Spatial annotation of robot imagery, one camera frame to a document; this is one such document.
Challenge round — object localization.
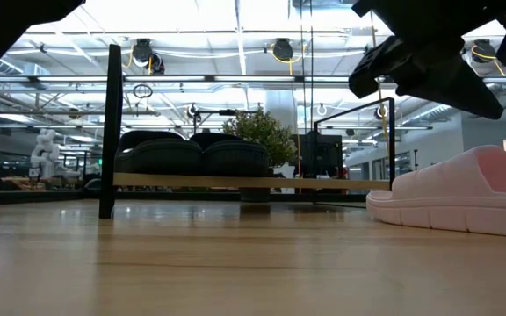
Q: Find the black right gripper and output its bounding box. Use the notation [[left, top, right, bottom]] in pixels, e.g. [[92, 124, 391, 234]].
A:
[[348, 0, 506, 120]]

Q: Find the pink rubber slide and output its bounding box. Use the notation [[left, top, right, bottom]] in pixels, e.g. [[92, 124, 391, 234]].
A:
[[365, 144, 506, 241]]

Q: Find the black rubber slide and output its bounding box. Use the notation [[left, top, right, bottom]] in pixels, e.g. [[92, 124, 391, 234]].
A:
[[114, 130, 205, 176], [190, 132, 271, 178]]

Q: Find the small green potted plant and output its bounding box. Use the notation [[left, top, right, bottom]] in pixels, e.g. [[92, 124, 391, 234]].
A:
[[221, 104, 299, 203]]

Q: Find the white robot figure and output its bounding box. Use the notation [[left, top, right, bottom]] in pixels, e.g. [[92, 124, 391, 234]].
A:
[[30, 128, 83, 180]]

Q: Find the yellow cable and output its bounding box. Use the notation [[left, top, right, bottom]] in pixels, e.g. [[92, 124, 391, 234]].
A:
[[369, 12, 390, 157]]

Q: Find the black ceiling cable reel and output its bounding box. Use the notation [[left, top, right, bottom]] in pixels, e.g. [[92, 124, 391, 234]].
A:
[[471, 39, 498, 64], [270, 38, 296, 62], [130, 38, 166, 75]]

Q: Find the wooden shelf with black frame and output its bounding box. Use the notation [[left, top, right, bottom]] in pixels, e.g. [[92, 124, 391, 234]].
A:
[[98, 43, 397, 220]]

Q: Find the black aluminium rig frame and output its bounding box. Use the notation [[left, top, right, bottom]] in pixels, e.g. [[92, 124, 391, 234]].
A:
[[0, 189, 368, 207]]

